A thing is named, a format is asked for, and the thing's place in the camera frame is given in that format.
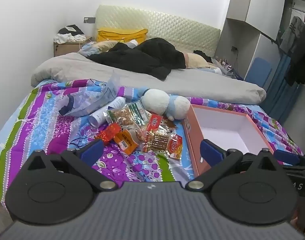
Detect dark cloth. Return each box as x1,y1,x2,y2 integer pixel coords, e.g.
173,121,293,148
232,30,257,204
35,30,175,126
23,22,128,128
194,50,213,63

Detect black coat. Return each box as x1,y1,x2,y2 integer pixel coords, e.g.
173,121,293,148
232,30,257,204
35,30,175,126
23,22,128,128
86,37,187,80

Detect blue panel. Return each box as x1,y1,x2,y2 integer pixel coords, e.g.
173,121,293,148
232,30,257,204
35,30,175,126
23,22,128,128
244,57,272,88

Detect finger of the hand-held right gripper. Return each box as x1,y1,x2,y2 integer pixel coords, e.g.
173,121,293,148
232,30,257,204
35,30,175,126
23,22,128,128
275,150,300,166

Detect red brown snack packet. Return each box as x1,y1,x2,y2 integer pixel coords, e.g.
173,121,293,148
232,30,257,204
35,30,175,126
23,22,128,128
160,118,176,133

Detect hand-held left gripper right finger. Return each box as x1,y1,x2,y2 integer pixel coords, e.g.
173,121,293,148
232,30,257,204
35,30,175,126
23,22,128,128
186,139,284,191

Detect patterned pillow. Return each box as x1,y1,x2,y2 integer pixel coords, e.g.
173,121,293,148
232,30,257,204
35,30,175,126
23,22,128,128
79,41,120,55

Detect cream quilted headboard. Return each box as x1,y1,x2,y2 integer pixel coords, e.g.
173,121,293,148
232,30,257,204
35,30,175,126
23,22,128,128
95,4,221,58

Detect white spray can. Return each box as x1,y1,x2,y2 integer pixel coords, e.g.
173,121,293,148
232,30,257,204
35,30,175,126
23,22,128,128
89,97,126,128

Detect white and blue plush toy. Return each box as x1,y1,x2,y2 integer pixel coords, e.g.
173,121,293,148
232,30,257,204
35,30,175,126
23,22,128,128
140,89,192,121

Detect yellow pillow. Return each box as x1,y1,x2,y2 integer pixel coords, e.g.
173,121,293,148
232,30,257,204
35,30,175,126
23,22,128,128
96,27,148,43

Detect beige pillow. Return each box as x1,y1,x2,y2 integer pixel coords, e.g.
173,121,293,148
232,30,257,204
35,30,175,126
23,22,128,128
184,52,218,69

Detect blue curtain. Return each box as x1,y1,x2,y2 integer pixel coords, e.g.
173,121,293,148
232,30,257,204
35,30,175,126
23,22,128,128
264,55,299,120

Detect orange snack packet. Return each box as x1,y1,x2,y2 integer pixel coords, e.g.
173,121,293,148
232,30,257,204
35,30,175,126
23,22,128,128
114,129,141,155

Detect stick snack packet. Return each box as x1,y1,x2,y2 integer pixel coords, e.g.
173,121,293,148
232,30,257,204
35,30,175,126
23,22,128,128
142,132,185,160

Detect cluster of small bottles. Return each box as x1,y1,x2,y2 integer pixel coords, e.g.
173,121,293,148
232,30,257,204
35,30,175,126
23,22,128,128
218,57,240,78

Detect pink cardboard box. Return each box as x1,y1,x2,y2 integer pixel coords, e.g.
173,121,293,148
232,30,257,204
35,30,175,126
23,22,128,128
181,104,283,178

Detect hanging dark clothes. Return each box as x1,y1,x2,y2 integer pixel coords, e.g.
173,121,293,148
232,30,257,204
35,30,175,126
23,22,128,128
279,16,305,88

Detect colourful printed bed sheet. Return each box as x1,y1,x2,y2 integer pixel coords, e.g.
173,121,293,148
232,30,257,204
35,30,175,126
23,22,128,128
0,79,304,203

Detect clear nut packet green label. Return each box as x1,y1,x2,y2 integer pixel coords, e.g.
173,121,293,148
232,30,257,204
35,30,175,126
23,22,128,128
107,100,152,126

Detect clear snack packet red label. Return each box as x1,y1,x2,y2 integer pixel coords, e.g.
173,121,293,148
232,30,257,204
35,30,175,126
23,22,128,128
146,114,163,133

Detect shiny orange-red foil packet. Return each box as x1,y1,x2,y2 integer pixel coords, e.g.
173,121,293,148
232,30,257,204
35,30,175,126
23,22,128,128
96,123,122,143

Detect clear plastic bag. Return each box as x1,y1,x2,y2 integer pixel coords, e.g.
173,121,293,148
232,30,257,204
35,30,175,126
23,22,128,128
58,71,118,117

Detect grey wall cabinet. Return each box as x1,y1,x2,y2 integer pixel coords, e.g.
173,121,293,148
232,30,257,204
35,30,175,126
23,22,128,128
215,0,293,93

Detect grey duvet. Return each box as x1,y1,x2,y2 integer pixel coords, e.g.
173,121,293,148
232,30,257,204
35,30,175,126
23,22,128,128
30,52,267,104

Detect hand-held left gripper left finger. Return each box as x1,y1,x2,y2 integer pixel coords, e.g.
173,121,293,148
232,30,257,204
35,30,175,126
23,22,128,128
26,139,118,193

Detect pile of clothes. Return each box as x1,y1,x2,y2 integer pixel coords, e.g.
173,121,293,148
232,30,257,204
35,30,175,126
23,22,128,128
54,25,86,43

